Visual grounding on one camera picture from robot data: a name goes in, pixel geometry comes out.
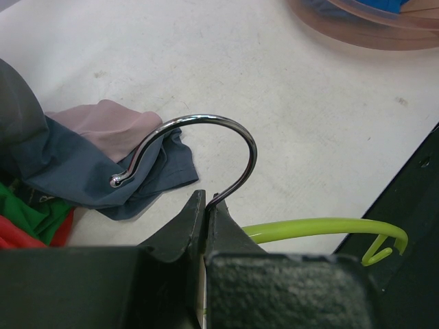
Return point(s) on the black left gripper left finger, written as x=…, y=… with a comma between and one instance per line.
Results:
x=155, y=284

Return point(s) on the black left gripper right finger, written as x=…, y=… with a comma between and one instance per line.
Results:
x=247, y=287

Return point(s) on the red tank top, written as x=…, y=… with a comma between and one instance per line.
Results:
x=14, y=238

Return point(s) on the blue tank top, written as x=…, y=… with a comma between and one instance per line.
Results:
x=393, y=6

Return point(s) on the green tank top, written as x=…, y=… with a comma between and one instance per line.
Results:
x=49, y=222

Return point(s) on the mauve pink tank top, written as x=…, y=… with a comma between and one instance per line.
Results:
x=114, y=129

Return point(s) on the dark grey-blue tank top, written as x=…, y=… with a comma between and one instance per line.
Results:
x=57, y=162

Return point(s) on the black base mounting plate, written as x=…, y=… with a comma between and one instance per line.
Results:
x=407, y=285

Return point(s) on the pink translucent plastic basin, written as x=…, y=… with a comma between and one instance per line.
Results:
x=414, y=28

